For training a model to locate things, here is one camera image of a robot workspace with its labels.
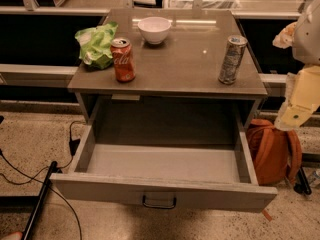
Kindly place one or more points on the black drawer handle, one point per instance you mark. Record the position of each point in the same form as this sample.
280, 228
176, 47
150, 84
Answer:
162, 204

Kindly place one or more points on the silver blue redbull can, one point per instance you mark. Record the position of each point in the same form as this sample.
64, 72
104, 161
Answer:
236, 45

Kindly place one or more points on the white bowl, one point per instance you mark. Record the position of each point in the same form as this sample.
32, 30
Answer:
154, 30

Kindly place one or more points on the black pole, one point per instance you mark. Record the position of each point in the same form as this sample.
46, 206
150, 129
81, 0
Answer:
40, 198

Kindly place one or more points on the black power adapter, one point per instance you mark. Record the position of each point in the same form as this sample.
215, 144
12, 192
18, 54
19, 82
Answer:
73, 145

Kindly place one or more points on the open grey top drawer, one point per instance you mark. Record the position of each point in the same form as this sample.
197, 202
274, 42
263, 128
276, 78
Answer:
193, 150

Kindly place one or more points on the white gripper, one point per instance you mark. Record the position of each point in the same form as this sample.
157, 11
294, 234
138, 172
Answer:
307, 39

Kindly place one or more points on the grey cabinet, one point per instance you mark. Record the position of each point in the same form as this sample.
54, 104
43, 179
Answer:
186, 64

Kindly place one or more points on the green chip bag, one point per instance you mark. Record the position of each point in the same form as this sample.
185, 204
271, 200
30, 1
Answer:
95, 45

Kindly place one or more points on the red coca cola can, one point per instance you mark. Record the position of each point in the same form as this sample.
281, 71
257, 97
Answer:
122, 54

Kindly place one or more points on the orange backpack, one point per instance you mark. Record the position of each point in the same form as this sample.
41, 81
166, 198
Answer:
276, 154

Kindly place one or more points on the clear plastic bottle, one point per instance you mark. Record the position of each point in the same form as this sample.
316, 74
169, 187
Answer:
314, 177

